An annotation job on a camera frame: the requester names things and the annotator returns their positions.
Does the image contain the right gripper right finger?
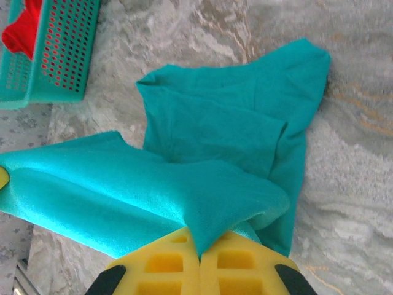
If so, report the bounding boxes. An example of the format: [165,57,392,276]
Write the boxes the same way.
[199,230,319,295]

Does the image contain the teal t-shirt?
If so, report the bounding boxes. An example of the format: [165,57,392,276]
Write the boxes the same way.
[0,37,332,261]

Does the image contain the red t-shirt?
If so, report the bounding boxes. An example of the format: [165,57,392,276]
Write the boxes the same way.
[1,0,44,61]

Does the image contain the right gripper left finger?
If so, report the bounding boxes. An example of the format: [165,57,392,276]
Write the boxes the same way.
[84,226,201,295]

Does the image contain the teal plastic basket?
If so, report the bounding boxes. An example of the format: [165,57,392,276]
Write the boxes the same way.
[0,0,102,111]

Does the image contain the aluminium table edge rail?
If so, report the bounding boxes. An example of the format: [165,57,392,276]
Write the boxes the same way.
[15,258,31,295]

